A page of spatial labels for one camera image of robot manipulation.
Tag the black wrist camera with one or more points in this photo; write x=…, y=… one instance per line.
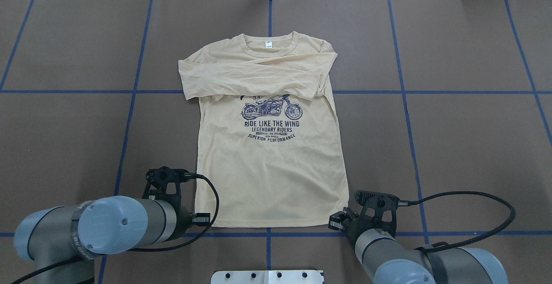
x=164, y=184
x=379, y=209

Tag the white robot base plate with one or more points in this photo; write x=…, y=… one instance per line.
x=268, y=277

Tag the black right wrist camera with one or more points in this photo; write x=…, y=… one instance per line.
x=379, y=209

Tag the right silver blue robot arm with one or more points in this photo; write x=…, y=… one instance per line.
x=386, y=261

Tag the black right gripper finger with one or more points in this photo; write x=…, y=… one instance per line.
x=340, y=221

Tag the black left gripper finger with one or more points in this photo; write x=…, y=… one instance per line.
x=200, y=219

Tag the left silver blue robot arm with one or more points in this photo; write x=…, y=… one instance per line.
x=64, y=241

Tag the beige long-sleeve graphic shirt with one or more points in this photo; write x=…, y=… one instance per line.
x=269, y=137

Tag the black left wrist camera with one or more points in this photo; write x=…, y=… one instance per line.
x=164, y=184

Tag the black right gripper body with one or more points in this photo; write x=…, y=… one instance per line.
x=352, y=228

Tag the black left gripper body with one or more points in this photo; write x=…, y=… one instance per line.
x=184, y=222

